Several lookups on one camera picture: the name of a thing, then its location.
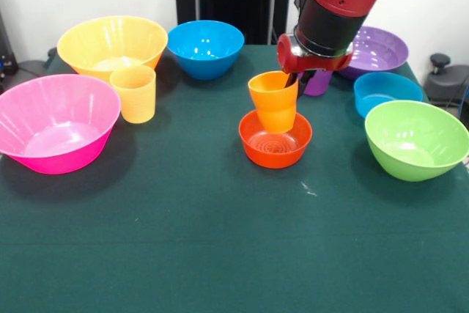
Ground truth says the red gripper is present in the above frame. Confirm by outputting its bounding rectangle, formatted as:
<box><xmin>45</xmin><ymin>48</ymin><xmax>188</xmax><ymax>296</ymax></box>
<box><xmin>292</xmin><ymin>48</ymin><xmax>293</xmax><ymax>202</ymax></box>
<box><xmin>276</xmin><ymin>33</ymin><xmax>355</xmax><ymax>98</ymax></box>

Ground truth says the orange cup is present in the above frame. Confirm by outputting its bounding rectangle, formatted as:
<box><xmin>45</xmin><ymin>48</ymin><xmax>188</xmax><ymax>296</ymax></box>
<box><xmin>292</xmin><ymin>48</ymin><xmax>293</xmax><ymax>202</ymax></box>
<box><xmin>248</xmin><ymin>70</ymin><xmax>300</xmax><ymax>134</ymax></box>

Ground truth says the small red-orange bowl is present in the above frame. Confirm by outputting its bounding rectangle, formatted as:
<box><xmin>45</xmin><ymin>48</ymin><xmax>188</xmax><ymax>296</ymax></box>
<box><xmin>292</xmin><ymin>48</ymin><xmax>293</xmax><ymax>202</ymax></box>
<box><xmin>238</xmin><ymin>109</ymin><xmax>313</xmax><ymax>169</ymax></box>

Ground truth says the deep blue bowl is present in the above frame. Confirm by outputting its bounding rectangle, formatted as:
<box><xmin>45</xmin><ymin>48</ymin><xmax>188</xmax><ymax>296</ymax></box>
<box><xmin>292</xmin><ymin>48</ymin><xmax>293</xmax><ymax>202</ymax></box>
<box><xmin>167</xmin><ymin>20</ymin><xmax>245</xmax><ymax>81</ymax></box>

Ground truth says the purple cup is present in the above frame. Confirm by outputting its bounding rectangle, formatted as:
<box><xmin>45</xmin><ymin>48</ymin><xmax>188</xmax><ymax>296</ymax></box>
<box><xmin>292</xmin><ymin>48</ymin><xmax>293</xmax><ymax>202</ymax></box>
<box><xmin>300</xmin><ymin>68</ymin><xmax>333</xmax><ymax>97</ymax></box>

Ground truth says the shallow blue bowl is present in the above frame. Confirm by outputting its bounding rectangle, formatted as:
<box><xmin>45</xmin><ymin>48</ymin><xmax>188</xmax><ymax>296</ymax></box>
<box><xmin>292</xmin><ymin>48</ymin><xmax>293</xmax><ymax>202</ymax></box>
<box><xmin>353</xmin><ymin>72</ymin><xmax>424</xmax><ymax>119</ymax></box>

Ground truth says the purple bowl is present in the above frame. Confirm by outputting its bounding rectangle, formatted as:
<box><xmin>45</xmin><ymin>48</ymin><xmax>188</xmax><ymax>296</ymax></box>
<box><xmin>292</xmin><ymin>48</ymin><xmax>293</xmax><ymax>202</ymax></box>
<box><xmin>337</xmin><ymin>26</ymin><xmax>410</xmax><ymax>80</ymax></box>

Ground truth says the lime green bowl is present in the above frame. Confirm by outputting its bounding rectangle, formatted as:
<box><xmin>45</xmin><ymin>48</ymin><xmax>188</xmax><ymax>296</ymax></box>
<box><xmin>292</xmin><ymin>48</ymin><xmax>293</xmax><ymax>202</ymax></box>
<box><xmin>364</xmin><ymin>100</ymin><xmax>469</xmax><ymax>183</ymax></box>

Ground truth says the dark grey round base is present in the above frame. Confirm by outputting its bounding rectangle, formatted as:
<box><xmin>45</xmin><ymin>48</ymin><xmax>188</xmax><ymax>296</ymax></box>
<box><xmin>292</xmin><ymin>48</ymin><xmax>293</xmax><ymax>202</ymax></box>
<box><xmin>16</xmin><ymin>47</ymin><xmax>58</xmax><ymax>72</ymax></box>
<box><xmin>424</xmin><ymin>53</ymin><xmax>469</xmax><ymax>107</ymax></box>

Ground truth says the yellow cup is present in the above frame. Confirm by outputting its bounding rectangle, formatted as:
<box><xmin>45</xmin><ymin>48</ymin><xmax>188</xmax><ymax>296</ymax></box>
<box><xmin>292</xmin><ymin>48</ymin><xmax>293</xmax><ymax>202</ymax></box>
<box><xmin>109</xmin><ymin>65</ymin><xmax>157</xmax><ymax>125</ymax></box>

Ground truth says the dark green table cloth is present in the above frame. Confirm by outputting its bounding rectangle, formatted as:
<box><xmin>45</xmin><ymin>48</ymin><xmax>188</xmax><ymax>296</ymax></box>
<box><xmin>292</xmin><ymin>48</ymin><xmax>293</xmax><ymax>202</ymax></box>
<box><xmin>0</xmin><ymin>44</ymin><xmax>469</xmax><ymax>313</ymax></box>

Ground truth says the large yellow-orange bowl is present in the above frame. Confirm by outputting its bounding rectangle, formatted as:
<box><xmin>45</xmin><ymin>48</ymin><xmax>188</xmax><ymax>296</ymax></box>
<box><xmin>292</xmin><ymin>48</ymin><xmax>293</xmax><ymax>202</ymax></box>
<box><xmin>56</xmin><ymin>15</ymin><xmax>169</xmax><ymax>84</ymax></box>

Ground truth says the pink bowl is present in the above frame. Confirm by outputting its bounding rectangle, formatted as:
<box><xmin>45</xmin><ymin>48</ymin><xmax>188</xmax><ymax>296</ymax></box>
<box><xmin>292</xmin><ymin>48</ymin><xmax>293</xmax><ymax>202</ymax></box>
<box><xmin>0</xmin><ymin>73</ymin><xmax>122</xmax><ymax>175</ymax></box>

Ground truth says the black electronics box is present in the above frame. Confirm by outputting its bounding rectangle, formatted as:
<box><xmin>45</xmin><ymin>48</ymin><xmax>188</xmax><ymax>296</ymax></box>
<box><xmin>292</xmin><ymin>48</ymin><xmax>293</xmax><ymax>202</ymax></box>
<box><xmin>0</xmin><ymin>10</ymin><xmax>19</xmax><ymax>76</ymax></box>

